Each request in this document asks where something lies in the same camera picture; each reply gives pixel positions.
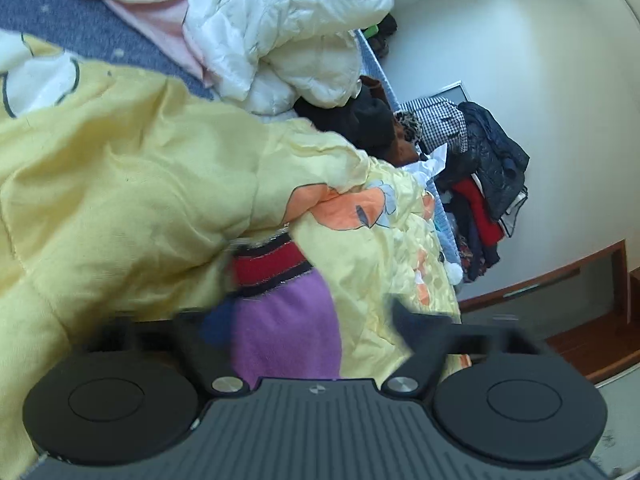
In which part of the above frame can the blue bed sheet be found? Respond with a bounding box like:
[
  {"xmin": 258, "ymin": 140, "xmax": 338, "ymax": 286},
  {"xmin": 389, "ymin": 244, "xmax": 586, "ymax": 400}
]
[{"xmin": 0, "ymin": 0, "xmax": 216, "ymax": 102}]

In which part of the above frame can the pink cloth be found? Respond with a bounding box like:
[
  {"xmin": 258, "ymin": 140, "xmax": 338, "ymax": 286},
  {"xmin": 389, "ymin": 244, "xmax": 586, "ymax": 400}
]
[{"xmin": 92, "ymin": 0, "xmax": 218, "ymax": 88}]

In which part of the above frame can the rust brown garment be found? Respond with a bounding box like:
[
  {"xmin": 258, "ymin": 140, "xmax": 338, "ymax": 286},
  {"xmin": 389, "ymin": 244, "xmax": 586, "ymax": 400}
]
[{"xmin": 360, "ymin": 75, "xmax": 422, "ymax": 167}]

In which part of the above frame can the white puffy jacket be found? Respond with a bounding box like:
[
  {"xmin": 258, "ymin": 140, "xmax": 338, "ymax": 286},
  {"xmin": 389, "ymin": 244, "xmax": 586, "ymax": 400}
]
[{"xmin": 172, "ymin": 0, "xmax": 396, "ymax": 116}]

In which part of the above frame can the white crumpled cloth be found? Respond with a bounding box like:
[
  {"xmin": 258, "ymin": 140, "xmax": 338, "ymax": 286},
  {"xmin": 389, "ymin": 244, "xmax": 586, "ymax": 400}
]
[{"xmin": 407, "ymin": 144, "xmax": 449, "ymax": 184}]

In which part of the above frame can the cream fleece cloth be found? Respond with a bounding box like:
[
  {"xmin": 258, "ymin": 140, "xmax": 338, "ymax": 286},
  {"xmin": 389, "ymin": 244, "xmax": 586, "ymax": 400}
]
[{"xmin": 247, "ymin": 30, "xmax": 363, "ymax": 116}]

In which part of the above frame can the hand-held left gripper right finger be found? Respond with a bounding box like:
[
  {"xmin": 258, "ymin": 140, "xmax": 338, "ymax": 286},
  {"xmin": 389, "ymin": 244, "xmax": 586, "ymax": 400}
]
[{"xmin": 382, "ymin": 300, "xmax": 545, "ymax": 402}]

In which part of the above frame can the purple sweater with red trim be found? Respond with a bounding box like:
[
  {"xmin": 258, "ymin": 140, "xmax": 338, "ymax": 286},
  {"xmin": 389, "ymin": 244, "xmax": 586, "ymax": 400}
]
[{"xmin": 225, "ymin": 232, "xmax": 344, "ymax": 382}]

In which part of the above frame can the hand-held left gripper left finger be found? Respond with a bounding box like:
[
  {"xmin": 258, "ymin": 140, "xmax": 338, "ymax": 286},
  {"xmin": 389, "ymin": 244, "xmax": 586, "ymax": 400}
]
[{"xmin": 86, "ymin": 308, "xmax": 251, "ymax": 401}]

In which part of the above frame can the red garment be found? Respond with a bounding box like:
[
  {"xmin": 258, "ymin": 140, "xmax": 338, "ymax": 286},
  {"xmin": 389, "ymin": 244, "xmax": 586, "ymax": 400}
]
[{"xmin": 452, "ymin": 177, "xmax": 506, "ymax": 248}]

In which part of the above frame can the wooden door frame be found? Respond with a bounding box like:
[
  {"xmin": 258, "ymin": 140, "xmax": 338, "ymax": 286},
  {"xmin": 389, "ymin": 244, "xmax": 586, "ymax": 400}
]
[{"xmin": 457, "ymin": 240, "xmax": 640, "ymax": 385}]

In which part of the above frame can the yellow flower-print blanket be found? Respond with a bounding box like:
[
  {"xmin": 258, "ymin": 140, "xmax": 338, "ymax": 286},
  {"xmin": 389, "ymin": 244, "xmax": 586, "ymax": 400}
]
[{"xmin": 0, "ymin": 32, "xmax": 473, "ymax": 480}]

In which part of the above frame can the grey metal frame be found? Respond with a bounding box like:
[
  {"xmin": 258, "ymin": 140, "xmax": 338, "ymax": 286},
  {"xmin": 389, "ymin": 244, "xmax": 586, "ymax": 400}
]
[{"xmin": 425, "ymin": 80, "xmax": 469, "ymax": 107}]

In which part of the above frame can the light blue knit cloth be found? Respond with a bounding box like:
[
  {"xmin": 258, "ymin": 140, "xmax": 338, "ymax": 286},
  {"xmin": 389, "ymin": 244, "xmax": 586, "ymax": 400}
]
[{"xmin": 425, "ymin": 180, "xmax": 464, "ymax": 282}]

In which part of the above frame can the leopard print cloth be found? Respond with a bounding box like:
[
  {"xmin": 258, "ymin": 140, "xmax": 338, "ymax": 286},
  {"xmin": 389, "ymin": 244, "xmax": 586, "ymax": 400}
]
[{"xmin": 395, "ymin": 111, "xmax": 425, "ymax": 143}]

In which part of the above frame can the black white checkered garment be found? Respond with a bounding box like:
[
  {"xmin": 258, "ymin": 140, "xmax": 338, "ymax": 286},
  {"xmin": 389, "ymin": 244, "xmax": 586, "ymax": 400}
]
[{"xmin": 400, "ymin": 97, "xmax": 471, "ymax": 157}]

